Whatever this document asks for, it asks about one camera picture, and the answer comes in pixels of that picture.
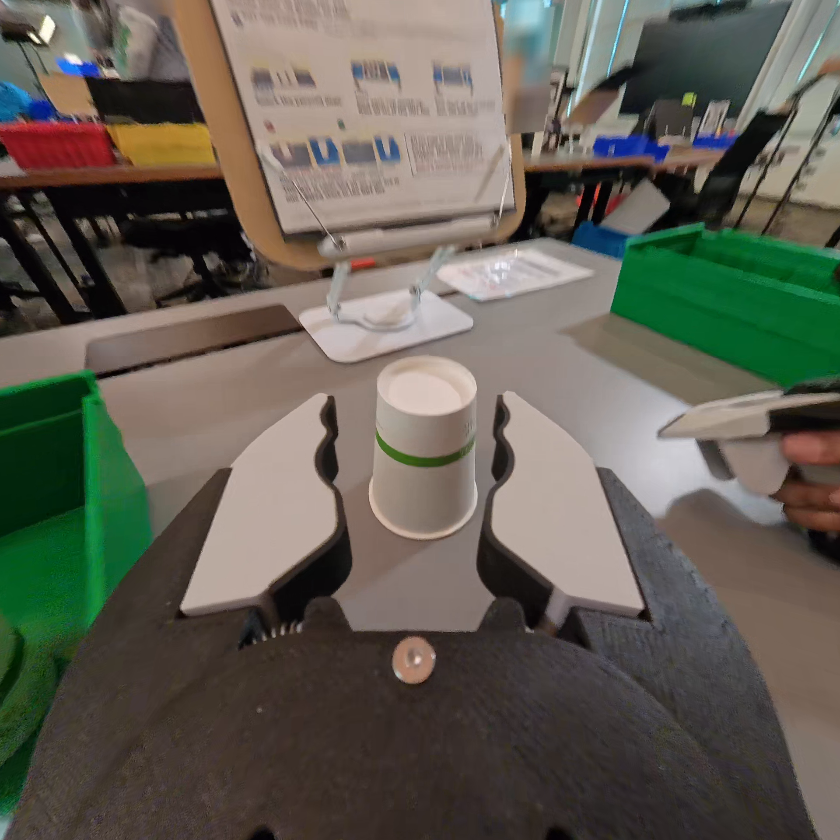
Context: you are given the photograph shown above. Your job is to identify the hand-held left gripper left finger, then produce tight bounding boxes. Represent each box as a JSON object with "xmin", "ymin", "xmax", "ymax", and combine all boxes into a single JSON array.
[{"xmin": 179, "ymin": 394, "xmax": 353, "ymax": 627}]

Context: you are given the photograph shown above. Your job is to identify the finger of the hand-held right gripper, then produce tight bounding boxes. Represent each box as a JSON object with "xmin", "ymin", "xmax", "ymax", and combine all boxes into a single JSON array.
[{"xmin": 658, "ymin": 390, "xmax": 786, "ymax": 439}]

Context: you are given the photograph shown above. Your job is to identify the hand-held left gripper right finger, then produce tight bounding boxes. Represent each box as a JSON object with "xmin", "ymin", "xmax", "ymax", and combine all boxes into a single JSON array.
[{"xmin": 477, "ymin": 392, "xmax": 646, "ymax": 636}]

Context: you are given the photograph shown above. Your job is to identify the green plastic bin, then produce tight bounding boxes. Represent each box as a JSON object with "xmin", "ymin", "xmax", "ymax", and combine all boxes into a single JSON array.
[
  {"xmin": 0, "ymin": 371, "xmax": 155, "ymax": 821},
  {"xmin": 610, "ymin": 223, "xmax": 840, "ymax": 388}
]

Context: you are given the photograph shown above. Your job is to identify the white paper cup green band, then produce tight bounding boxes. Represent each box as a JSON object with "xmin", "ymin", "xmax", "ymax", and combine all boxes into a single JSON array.
[{"xmin": 369, "ymin": 356, "xmax": 479, "ymax": 540}]

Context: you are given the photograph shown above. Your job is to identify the grey desk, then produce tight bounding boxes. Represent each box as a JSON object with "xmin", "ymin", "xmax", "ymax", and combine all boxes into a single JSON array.
[{"xmin": 0, "ymin": 236, "xmax": 840, "ymax": 840}]

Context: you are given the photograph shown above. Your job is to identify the person's right hand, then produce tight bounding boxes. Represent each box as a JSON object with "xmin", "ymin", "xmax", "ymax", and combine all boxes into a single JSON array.
[{"xmin": 771, "ymin": 432, "xmax": 840, "ymax": 534}]

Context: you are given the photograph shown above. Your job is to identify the grey folded board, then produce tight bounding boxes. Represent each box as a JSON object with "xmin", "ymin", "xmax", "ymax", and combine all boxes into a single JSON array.
[{"xmin": 600, "ymin": 178, "xmax": 670, "ymax": 236}]

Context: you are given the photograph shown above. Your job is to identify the laminated paper card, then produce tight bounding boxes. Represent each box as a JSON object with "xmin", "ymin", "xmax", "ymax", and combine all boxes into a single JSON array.
[{"xmin": 436, "ymin": 247, "xmax": 595, "ymax": 303}]

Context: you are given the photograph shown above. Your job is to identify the wooden table with bins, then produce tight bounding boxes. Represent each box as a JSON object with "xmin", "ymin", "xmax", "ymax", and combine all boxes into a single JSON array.
[{"xmin": 525, "ymin": 147, "xmax": 729, "ymax": 227}]

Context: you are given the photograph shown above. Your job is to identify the black office chair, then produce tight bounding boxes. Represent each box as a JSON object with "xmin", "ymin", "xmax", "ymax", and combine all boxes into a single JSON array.
[{"xmin": 121, "ymin": 215, "xmax": 263, "ymax": 303}]

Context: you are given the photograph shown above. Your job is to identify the plain wooden board stand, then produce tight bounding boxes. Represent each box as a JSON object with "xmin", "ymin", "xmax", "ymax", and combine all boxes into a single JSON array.
[{"xmin": 567, "ymin": 66, "xmax": 639, "ymax": 123}]

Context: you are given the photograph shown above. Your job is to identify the black monitor screen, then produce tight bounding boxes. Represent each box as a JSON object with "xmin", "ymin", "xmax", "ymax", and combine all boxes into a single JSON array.
[{"xmin": 620, "ymin": 3, "xmax": 793, "ymax": 120}]

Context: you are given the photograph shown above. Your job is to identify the wooden table black legs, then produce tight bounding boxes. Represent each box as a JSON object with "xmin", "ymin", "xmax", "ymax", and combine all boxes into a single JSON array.
[{"xmin": 0, "ymin": 164, "xmax": 225, "ymax": 324}]

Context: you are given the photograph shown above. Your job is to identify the yellow plastic bin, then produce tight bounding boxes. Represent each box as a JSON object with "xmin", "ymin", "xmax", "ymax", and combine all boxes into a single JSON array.
[{"xmin": 107, "ymin": 122, "xmax": 216, "ymax": 167}]

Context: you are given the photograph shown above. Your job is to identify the printed instruction sheet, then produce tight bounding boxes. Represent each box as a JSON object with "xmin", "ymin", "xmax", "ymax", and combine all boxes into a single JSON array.
[{"xmin": 210, "ymin": 0, "xmax": 516, "ymax": 235}]

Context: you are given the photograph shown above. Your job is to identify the red plastic bin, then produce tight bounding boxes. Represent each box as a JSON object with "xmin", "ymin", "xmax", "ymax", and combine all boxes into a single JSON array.
[{"xmin": 0, "ymin": 121, "xmax": 116, "ymax": 170}]

